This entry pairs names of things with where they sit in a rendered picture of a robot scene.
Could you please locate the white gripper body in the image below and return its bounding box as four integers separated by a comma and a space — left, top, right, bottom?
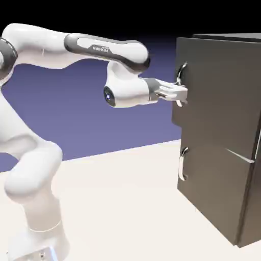
155, 80, 189, 102

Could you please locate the curved silver door handle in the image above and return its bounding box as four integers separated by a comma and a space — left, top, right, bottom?
177, 147, 190, 181
175, 61, 188, 86

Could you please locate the dark grey cabinet door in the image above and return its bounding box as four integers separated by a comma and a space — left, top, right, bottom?
177, 126, 256, 247
171, 37, 261, 164

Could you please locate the dark grey cabinet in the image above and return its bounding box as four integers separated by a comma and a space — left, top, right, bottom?
171, 33, 261, 249

